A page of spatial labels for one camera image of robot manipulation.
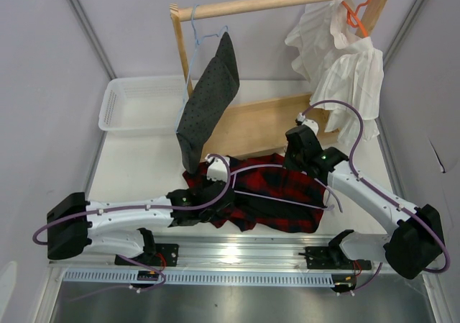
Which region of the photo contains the red plaid skirt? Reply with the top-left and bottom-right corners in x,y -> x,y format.
181,153 -> 326,233

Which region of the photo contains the purple hanger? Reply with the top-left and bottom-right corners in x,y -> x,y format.
228,163 -> 344,214

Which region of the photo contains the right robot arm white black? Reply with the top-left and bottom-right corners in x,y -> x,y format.
284,125 -> 446,279

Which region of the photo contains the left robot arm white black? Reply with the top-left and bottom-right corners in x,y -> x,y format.
46,181 -> 235,265

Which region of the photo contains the orange hanger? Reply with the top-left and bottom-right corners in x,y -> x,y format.
341,0 -> 372,37

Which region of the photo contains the light blue hanger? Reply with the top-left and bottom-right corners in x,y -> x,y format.
175,4 -> 229,133

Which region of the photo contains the wooden clothes rack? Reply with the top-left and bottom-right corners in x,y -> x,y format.
170,0 -> 387,159

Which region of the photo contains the white pleated garment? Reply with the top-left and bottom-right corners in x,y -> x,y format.
285,1 -> 384,145

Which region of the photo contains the grey dotted garment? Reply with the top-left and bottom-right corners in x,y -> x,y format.
176,32 -> 240,173

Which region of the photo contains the white plastic basket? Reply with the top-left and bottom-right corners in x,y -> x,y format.
98,76 -> 185,137

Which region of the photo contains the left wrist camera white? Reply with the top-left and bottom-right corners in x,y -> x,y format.
205,154 -> 230,183

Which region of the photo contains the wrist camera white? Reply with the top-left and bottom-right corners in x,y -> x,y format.
205,154 -> 230,183
295,113 -> 319,136

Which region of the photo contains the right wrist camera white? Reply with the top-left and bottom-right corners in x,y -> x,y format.
295,113 -> 319,136

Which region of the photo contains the aluminium mounting rail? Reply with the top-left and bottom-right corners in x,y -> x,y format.
48,232 -> 441,273

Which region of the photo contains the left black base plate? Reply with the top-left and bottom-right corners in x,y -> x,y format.
131,243 -> 180,267

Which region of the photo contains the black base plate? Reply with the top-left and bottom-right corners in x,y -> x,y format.
131,243 -> 180,267
298,246 -> 372,270

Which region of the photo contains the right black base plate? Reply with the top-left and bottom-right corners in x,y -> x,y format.
298,246 -> 372,270

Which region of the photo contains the white slotted cable duct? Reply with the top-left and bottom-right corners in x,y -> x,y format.
63,268 -> 353,288

